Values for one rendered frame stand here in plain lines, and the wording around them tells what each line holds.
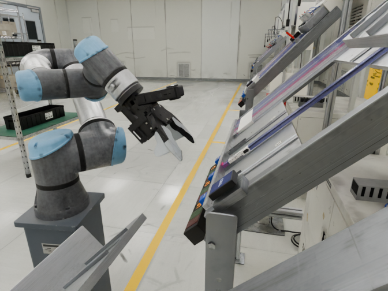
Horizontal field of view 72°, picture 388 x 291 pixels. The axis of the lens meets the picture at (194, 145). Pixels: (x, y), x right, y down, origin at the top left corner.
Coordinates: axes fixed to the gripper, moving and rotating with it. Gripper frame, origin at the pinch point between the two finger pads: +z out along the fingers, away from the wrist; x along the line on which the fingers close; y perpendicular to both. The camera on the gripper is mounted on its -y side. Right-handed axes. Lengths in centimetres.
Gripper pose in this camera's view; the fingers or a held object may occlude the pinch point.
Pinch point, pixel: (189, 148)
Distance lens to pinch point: 67.2
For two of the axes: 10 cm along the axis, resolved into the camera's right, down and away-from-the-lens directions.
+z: 6.7, 7.4, 1.0
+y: -7.1, 5.9, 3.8
